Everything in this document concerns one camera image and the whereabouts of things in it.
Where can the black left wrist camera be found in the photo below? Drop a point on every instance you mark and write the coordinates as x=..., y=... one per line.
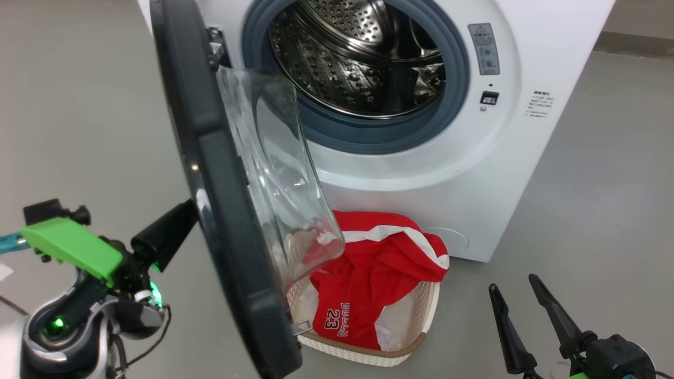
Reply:
x=42, y=210

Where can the cream perforated laundry basket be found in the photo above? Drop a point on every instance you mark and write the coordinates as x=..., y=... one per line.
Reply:
x=368, y=355

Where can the grey warning label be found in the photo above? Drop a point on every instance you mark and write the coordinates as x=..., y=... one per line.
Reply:
x=484, y=50

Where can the stainless steel washing machine drum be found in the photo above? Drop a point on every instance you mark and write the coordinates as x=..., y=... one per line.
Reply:
x=342, y=63

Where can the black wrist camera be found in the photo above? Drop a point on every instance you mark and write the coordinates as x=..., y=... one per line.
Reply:
x=42, y=210
x=616, y=358

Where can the red garment with white stripe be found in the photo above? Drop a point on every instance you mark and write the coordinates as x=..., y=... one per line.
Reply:
x=389, y=252

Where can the red garment with number print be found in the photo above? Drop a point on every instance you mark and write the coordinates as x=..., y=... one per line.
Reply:
x=347, y=300

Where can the teal left camera connector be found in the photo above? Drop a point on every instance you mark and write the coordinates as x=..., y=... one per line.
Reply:
x=10, y=243

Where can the washing machine glass door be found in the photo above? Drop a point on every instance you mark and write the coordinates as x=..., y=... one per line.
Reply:
x=226, y=210

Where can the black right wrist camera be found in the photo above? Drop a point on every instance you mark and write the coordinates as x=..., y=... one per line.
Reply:
x=616, y=358

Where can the grey rubber door gasket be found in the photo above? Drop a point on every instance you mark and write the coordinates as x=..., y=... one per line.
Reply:
x=368, y=134

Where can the round white filter cover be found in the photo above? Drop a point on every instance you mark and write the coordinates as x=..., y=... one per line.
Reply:
x=455, y=239

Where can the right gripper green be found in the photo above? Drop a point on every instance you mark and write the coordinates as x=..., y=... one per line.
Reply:
x=579, y=376

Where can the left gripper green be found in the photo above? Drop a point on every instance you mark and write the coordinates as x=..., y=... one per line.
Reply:
x=68, y=242

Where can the white front-load washing machine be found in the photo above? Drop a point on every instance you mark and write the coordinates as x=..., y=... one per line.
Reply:
x=474, y=173

